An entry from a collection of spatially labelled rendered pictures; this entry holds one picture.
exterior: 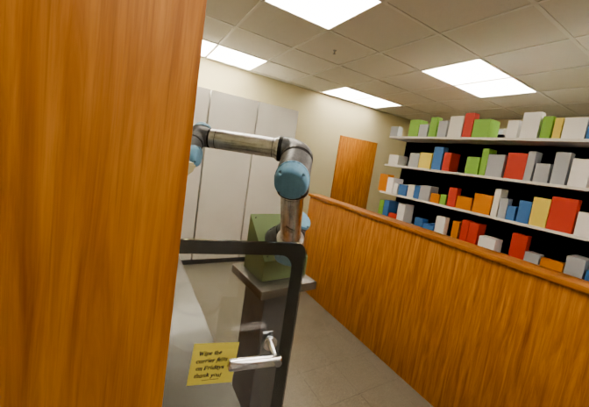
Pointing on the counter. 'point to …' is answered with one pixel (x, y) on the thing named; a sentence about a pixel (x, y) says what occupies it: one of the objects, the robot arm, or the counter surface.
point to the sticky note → (211, 363)
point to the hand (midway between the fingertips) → (154, 232)
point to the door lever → (258, 359)
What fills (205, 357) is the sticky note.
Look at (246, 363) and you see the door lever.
